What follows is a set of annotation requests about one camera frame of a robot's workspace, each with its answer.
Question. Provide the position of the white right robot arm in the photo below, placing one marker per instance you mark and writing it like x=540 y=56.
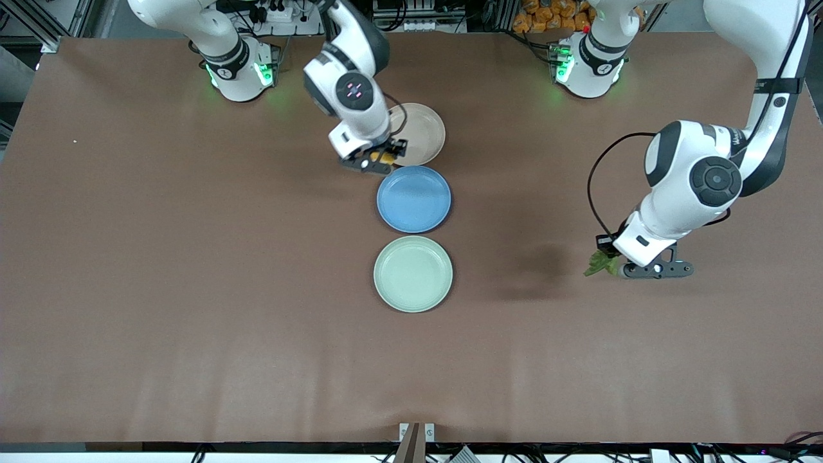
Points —
x=238 y=74

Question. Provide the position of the orange snack bags pile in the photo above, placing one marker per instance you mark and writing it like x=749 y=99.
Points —
x=540 y=16

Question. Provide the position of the blue plate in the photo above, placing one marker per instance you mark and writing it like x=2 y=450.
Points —
x=413 y=199

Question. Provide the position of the yellow lemon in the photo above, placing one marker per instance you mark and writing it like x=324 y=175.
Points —
x=375 y=156

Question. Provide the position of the beige plate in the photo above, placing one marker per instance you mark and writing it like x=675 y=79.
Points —
x=421 y=132

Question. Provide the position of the light green plate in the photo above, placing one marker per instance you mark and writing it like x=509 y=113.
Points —
x=413 y=274

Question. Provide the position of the white metal bracket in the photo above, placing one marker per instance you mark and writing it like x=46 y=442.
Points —
x=429 y=433

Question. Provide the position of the aluminium frame profile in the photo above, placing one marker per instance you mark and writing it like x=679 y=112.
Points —
x=50 y=45

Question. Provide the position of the white electronics box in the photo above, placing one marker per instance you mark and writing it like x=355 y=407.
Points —
x=418 y=24

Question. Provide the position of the white power strip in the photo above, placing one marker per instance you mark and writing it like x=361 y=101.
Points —
x=276 y=13

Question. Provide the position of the brown post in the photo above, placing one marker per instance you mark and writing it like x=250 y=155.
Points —
x=411 y=450

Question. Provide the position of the grey ribbed object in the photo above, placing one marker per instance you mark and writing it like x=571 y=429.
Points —
x=461 y=455

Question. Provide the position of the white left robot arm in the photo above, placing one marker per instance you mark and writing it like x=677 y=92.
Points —
x=675 y=193

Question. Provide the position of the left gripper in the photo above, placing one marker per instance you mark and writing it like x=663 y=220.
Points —
x=605 y=243

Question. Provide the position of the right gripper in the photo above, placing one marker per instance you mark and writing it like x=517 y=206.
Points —
x=393 y=148

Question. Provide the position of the green lettuce leaf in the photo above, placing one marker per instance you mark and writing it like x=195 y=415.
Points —
x=599 y=262

